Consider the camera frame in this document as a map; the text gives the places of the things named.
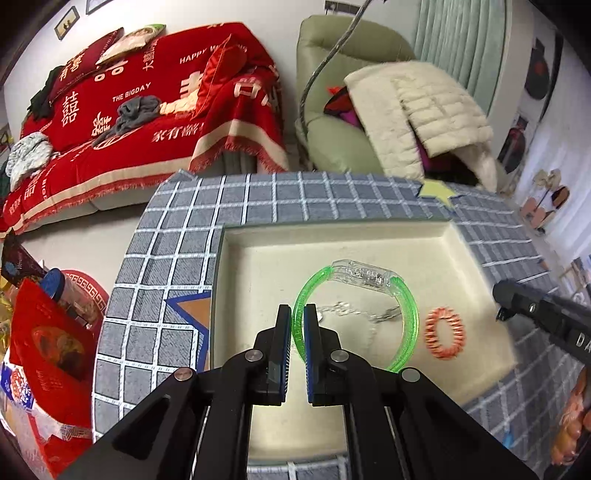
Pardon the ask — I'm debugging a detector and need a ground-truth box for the grey sofa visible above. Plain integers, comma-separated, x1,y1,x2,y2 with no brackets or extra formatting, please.
88,150,264,213

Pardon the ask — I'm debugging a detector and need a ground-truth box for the red magenta cloth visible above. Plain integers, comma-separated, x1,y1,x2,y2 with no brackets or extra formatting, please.
323,85,370,130

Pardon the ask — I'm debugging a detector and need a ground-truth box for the beige lined jewelry tray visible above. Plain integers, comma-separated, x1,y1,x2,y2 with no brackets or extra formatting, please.
210,218,519,468

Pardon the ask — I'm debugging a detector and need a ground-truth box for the jar with blue lid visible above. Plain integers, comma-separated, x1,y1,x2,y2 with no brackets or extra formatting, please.
41,268,93,324

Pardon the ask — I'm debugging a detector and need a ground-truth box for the red gift bag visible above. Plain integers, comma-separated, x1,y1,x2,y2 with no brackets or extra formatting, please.
9,279,100,407

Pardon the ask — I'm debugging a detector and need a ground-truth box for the dark garment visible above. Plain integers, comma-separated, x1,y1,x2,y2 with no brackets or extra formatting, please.
28,65,65,121

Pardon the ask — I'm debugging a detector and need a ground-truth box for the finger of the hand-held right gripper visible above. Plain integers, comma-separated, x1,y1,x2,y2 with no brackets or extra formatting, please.
492,279,591,365

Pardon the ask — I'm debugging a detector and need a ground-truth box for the white puffer jacket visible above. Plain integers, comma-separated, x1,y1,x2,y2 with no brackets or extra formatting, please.
344,60,509,185

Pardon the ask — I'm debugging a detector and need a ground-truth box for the grey braided cable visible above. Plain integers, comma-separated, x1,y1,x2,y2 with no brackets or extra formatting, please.
298,0,375,134

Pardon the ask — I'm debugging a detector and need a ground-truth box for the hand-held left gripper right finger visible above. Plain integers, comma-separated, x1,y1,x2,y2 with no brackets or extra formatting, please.
303,304,539,480

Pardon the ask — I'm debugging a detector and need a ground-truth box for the red round patterned mat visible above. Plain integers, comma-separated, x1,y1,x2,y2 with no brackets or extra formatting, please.
60,270,112,333

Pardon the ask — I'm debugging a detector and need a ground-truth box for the dark red pillow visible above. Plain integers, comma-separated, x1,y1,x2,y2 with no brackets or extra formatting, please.
48,28,125,104

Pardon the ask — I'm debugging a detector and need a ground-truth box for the printed portrait cushion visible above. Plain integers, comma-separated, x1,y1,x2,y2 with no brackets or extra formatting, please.
95,23,164,65

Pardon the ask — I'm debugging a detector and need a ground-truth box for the red satin pillow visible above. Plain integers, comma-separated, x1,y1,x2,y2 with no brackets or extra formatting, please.
191,34,250,118

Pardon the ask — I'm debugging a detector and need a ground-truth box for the pale green armchair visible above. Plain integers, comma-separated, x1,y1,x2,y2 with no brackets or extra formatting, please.
295,15,462,175

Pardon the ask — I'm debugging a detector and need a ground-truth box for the orange spiral hair tie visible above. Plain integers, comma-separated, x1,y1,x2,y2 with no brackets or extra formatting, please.
424,306,465,360

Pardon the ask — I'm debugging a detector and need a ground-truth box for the green translucent bracelet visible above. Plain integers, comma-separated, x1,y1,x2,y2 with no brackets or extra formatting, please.
292,259,420,372

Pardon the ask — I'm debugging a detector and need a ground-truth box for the small picture frame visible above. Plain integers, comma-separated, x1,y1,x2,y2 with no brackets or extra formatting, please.
54,6,80,38

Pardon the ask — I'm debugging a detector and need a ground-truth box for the grey checked tablecloth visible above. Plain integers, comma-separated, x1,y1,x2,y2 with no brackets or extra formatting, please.
92,170,591,480

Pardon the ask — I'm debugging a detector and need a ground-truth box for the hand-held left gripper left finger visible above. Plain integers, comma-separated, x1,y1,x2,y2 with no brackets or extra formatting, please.
58,304,293,480

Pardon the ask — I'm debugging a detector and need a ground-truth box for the white grey cloth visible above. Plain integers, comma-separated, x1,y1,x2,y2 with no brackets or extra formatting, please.
7,133,54,185

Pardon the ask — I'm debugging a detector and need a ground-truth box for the grey garment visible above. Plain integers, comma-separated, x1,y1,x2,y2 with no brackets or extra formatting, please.
92,95,161,144

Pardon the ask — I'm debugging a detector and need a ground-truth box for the wooden cutout decoration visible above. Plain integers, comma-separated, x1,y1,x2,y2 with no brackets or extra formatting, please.
519,168,571,236

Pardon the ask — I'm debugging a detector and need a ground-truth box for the pale green curtain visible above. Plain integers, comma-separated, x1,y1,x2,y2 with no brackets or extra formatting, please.
413,0,506,107

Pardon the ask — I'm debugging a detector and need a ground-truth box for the silver chain necklace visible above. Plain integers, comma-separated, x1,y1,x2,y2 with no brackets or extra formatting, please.
316,300,402,356

